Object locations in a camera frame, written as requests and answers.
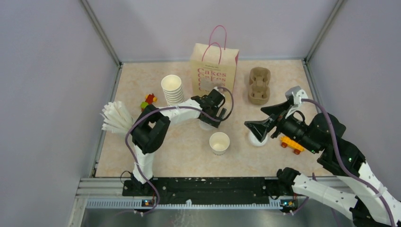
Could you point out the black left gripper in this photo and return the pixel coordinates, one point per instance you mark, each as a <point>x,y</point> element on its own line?
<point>211,122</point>

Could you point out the yellow toy car red wheels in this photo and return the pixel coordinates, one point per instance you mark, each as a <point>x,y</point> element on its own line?
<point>286,142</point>

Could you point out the cream Cakes paper bag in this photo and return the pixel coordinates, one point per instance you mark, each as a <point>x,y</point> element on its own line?
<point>213,65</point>

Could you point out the grey slotted cable duct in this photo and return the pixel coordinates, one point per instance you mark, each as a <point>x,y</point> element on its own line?
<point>139,204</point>

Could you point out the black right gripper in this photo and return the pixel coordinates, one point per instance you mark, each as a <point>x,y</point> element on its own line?
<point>260,127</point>

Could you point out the red green toy block figure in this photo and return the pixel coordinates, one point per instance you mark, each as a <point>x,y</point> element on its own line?
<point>150,99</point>

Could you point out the stack of white paper cups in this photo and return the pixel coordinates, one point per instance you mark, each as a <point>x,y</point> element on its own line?
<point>172,89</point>

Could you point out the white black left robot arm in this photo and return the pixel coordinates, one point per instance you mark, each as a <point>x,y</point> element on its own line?
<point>148,132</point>

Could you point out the stack of translucent lids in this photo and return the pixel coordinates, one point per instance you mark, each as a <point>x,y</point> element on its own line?
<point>255,142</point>

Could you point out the bundle of white paper straws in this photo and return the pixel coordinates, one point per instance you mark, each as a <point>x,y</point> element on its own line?
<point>117,118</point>

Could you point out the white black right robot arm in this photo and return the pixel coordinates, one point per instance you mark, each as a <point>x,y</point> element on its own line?
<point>369,205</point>

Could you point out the white paper coffee cup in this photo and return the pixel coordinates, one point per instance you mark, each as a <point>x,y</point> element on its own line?
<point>219,142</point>

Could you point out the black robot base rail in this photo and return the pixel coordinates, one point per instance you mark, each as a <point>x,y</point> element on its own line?
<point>210,190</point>

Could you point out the brown pulp cup carrier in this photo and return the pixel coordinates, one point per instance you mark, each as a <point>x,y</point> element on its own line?
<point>258,89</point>

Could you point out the white plastic cup lid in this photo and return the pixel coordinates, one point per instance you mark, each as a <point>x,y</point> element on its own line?
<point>205,126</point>

